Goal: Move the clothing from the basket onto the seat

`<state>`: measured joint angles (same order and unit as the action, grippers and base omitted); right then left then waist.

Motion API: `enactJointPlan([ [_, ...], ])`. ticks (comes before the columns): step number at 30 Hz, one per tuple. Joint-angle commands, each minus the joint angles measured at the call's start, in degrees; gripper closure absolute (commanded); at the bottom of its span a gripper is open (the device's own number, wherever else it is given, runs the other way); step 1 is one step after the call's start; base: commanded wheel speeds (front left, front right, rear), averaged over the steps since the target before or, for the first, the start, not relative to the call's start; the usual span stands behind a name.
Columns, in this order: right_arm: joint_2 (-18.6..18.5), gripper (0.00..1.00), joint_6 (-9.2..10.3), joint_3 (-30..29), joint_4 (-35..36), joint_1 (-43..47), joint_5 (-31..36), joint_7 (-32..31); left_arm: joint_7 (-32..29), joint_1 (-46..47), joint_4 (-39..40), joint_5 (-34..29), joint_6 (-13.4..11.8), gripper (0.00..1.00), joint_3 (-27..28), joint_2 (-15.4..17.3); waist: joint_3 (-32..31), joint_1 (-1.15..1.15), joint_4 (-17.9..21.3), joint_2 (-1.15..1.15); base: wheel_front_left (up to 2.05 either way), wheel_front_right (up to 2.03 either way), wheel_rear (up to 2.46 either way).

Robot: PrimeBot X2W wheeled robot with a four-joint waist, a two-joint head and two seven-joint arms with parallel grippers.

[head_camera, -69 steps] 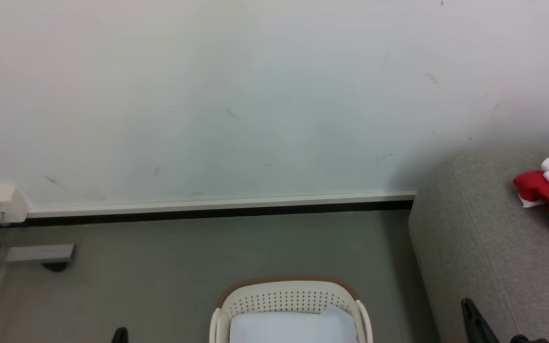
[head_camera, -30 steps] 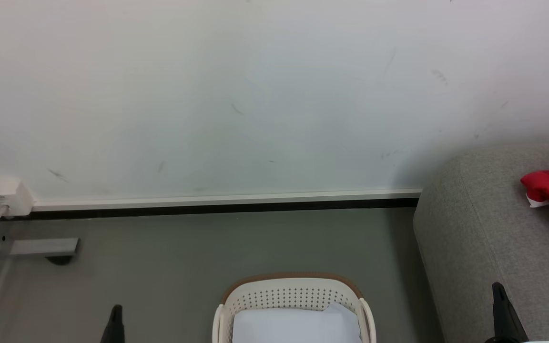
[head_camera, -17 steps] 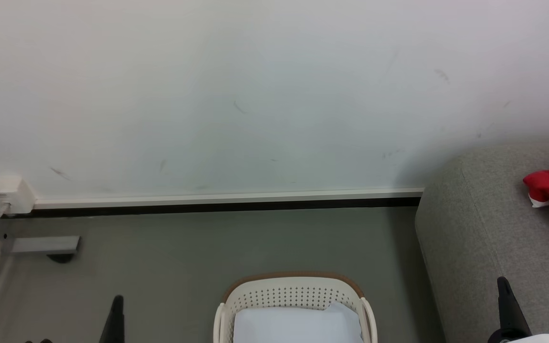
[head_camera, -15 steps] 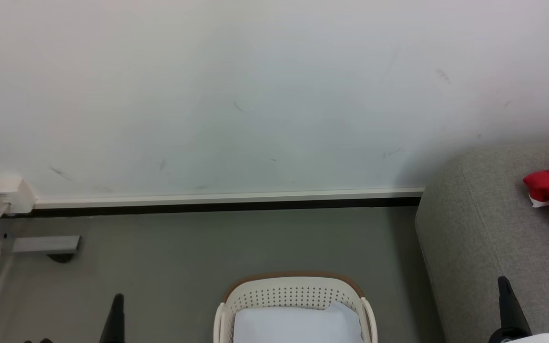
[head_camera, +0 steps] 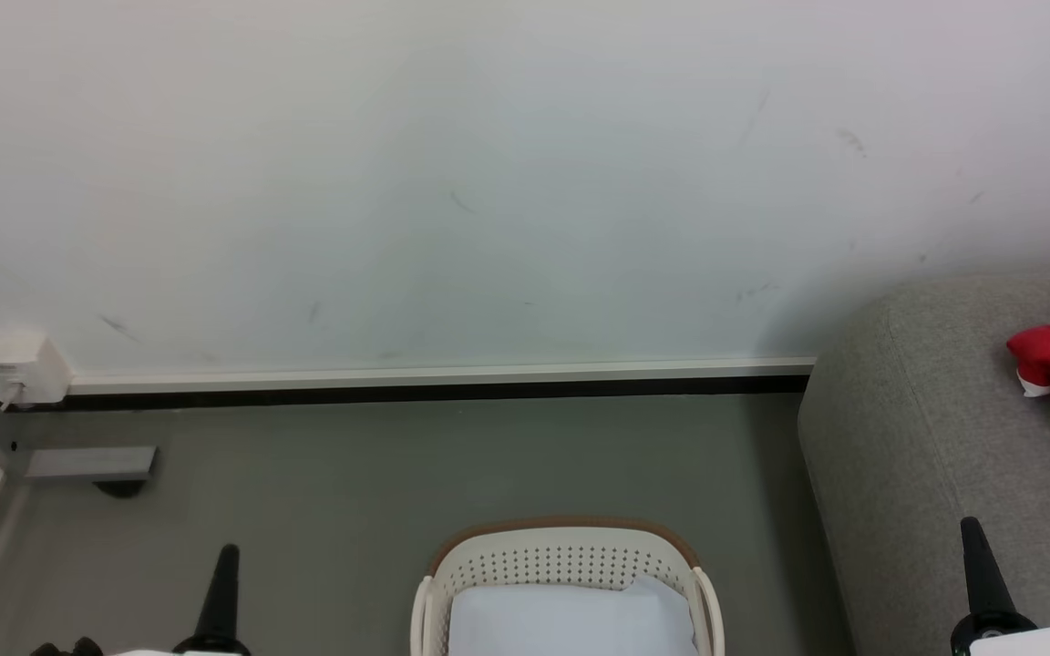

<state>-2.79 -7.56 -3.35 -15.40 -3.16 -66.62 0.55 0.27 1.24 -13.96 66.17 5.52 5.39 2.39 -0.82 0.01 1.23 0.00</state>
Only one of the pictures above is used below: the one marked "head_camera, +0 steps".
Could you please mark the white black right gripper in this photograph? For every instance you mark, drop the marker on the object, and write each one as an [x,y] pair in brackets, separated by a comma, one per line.
[1017,640]

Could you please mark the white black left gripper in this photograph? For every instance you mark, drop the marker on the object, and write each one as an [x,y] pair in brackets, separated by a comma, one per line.
[215,650]

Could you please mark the cream brown-rimmed laundry basket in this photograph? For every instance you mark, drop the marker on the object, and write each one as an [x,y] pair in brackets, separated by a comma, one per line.
[561,556]

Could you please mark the white cloth basket liner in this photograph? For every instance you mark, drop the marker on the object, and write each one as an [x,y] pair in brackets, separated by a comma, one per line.
[571,620]

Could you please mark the grey fabric sofa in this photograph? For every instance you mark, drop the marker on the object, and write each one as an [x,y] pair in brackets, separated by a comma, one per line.
[908,456]

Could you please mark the grey floor door stop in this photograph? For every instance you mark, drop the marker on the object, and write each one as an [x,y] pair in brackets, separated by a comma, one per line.
[87,463]

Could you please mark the white black baseboard strip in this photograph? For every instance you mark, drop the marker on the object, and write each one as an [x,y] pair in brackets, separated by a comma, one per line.
[397,378]

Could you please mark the white wall socket box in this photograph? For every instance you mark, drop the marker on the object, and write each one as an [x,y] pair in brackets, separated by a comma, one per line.
[19,364]

